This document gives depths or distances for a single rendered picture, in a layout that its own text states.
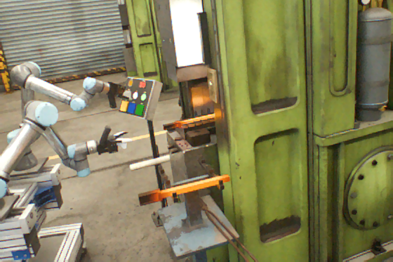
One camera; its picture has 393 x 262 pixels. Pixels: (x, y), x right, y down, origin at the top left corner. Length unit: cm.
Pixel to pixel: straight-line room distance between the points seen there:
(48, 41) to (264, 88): 853
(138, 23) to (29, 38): 383
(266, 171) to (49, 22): 854
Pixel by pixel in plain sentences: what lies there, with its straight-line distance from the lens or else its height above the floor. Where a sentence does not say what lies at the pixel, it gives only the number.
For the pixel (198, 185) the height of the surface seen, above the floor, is 94.
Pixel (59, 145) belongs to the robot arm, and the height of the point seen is 101.
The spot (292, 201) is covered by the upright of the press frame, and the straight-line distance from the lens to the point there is 219.
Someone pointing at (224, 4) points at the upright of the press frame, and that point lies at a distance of 165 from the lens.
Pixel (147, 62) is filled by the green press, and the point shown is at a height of 63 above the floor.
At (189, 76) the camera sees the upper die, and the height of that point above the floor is 129.
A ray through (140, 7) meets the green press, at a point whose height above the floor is 166.
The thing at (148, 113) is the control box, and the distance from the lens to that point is 250.
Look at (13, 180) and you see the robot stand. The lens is 254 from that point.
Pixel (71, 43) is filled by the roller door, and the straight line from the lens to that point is 999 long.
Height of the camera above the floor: 171
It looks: 18 degrees down
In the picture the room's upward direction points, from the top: 7 degrees counter-clockwise
